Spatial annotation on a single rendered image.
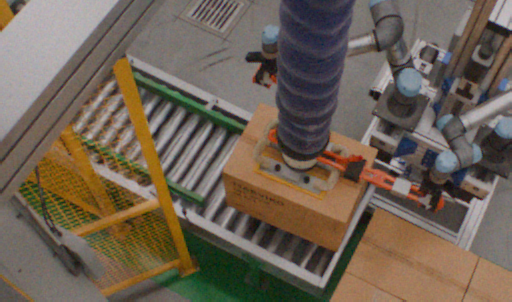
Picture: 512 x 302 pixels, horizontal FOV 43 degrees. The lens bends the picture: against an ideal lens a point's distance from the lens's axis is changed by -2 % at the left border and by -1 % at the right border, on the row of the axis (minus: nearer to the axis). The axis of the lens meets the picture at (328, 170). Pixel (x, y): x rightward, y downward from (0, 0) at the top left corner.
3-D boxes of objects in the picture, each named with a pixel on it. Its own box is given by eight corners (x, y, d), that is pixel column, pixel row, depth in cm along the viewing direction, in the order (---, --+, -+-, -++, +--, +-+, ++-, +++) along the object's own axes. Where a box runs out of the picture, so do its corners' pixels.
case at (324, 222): (226, 205, 329) (221, 171, 293) (260, 141, 346) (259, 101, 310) (337, 252, 323) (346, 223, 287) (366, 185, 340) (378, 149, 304)
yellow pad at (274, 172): (252, 172, 294) (252, 167, 290) (262, 153, 299) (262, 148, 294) (322, 201, 291) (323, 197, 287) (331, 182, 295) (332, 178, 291)
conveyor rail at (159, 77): (25, 29, 395) (14, 8, 378) (30, 23, 397) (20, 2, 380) (367, 194, 367) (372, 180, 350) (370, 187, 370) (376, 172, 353)
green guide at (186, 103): (7, 23, 377) (2, 13, 369) (19, 10, 382) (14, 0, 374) (246, 139, 359) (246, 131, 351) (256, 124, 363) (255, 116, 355)
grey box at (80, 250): (52, 255, 229) (25, 225, 202) (61, 242, 231) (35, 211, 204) (99, 281, 227) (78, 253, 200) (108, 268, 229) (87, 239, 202)
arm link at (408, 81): (396, 106, 308) (401, 90, 296) (389, 82, 313) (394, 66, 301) (420, 103, 310) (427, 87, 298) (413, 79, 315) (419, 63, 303)
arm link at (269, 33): (283, 37, 268) (263, 39, 267) (282, 53, 278) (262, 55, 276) (280, 22, 271) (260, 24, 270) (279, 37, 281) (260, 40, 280)
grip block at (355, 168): (341, 177, 286) (342, 171, 281) (349, 158, 290) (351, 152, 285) (359, 184, 285) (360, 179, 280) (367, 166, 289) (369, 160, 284)
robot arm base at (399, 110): (393, 86, 324) (397, 75, 315) (421, 100, 322) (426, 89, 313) (381, 109, 318) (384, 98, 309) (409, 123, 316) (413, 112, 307)
